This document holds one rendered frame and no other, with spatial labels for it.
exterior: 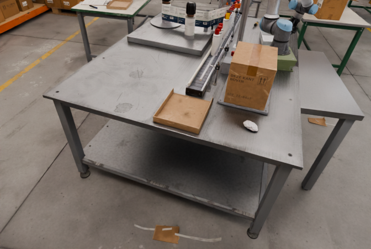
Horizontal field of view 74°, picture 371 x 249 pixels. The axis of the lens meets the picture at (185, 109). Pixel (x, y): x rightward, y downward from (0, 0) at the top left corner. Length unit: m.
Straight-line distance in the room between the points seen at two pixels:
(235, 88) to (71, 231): 1.45
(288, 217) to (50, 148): 2.09
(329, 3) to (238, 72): 2.41
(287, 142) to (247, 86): 0.37
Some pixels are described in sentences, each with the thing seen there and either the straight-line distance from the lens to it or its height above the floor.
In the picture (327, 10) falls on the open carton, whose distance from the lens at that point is 3.66.
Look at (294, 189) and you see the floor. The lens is 2.30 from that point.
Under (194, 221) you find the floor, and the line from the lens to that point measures 1.94.
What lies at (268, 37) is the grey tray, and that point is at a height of 0.85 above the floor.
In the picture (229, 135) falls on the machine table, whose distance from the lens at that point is 1.31.
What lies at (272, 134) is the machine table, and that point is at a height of 0.83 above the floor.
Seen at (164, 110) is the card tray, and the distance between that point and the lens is 1.41.
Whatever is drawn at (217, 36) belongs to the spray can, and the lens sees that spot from 1.87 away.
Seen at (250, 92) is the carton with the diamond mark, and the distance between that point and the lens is 1.43.
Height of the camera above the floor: 1.73
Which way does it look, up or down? 39 degrees down
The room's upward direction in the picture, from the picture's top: 4 degrees clockwise
